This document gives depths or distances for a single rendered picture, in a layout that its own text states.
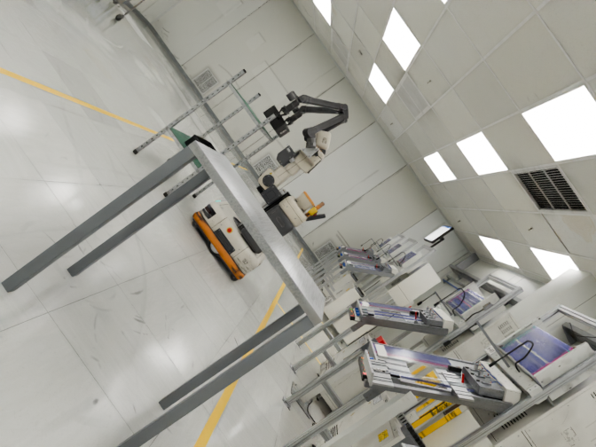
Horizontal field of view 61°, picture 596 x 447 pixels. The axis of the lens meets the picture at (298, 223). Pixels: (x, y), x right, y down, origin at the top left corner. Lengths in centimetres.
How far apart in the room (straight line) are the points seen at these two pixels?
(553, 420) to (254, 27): 1056
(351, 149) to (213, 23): 424
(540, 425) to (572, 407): 19
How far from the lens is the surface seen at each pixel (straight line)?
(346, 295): 754
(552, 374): 308
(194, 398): 175
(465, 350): 448
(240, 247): 420
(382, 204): 1159
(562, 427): 321
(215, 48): 1230
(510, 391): 307
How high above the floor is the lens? 103
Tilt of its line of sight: 4 degrees down
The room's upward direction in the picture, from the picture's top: 55 degrees clockwise
